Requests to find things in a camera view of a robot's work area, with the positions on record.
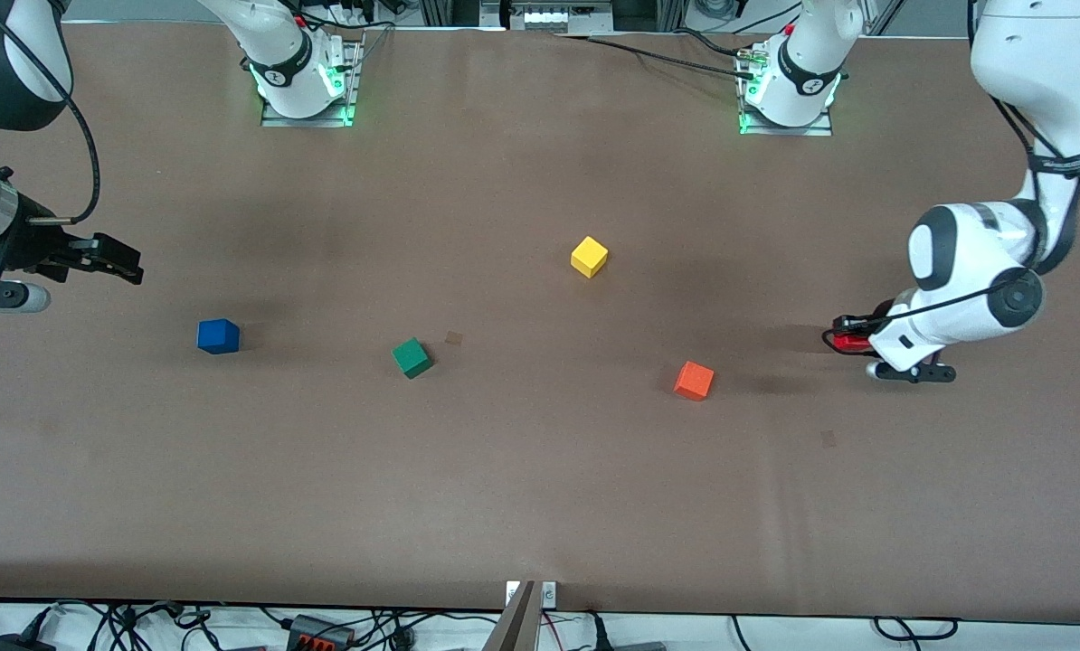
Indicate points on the orange wooden block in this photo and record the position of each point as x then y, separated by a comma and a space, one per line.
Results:
694, 381

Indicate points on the black plug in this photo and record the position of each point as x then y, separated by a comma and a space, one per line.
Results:
599, 637

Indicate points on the green wooden block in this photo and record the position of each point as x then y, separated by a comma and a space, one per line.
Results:
412, 358

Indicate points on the grey control box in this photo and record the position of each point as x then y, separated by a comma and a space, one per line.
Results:
549, 16

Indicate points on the grey slanted metal bar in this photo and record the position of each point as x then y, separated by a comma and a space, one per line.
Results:
515, 628

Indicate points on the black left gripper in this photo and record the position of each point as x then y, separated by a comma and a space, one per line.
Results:
876, 317

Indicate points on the black power adapter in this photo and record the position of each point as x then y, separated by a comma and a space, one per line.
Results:
15, 644

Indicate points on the blue wooden block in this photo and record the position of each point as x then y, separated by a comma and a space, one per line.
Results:
218, 336

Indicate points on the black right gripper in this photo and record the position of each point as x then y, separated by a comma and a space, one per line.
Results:
35, 246

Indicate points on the yellow wooden block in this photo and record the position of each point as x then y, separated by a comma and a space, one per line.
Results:
589, 258

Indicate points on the red wooden block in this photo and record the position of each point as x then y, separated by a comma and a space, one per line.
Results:
855, 341

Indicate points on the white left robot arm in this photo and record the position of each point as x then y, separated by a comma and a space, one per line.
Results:
956, 321

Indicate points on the black box with orange connectors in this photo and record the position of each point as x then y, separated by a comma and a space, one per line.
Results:
318, 628

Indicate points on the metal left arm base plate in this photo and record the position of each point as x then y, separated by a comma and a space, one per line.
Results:
816, 131

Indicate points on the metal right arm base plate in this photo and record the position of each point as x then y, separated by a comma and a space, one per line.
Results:
323, 120

